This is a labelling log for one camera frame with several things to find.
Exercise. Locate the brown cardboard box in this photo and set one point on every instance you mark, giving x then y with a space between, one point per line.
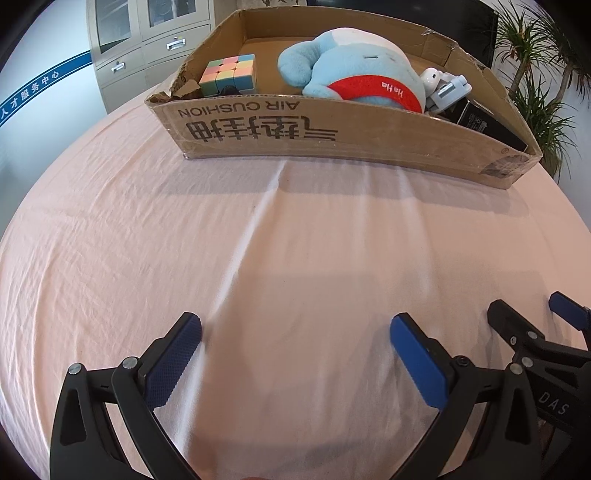
323 134

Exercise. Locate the black ball toy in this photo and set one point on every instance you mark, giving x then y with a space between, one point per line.
227 91

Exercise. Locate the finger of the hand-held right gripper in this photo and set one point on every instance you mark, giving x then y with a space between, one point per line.
505 318
570 308

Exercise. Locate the black monitor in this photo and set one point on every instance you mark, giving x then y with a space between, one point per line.
480 27

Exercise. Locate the pastel puzzle cube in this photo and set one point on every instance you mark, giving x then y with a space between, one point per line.
228 74

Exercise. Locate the potted palm plant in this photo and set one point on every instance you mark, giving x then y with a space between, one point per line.
540 110

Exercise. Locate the blue wall stripe sign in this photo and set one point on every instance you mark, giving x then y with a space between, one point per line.
46 78

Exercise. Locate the grey metal cabinet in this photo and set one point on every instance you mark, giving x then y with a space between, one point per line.
129 64

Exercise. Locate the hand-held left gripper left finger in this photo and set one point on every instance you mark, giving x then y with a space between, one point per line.
173 364

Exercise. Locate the small white robot toy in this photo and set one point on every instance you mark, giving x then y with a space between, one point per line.
450 91

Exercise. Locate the blue plush toy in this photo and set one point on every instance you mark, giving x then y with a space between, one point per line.
351 60

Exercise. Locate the white earbuds case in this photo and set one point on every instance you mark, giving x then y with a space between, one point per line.
434 78

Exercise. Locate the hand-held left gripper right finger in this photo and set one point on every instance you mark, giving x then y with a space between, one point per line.
420 364

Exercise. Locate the small black box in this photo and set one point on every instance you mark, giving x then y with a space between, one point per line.
489 122

